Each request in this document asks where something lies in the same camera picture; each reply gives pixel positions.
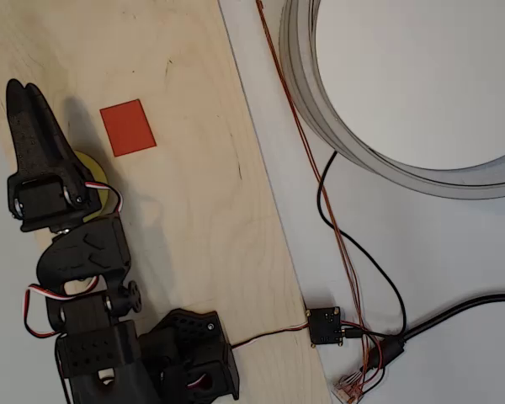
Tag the yellow round sponge disc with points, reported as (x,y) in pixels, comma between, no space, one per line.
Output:
(93,166)

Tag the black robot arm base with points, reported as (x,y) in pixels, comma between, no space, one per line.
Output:
(193,332)

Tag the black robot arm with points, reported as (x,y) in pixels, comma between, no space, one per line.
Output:
(88,252)

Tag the red paper square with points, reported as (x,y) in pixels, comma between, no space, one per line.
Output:
(128,128)

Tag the light plywood board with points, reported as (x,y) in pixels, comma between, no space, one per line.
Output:
(193,189)

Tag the small black controller board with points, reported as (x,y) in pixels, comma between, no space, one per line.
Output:
(325,326)

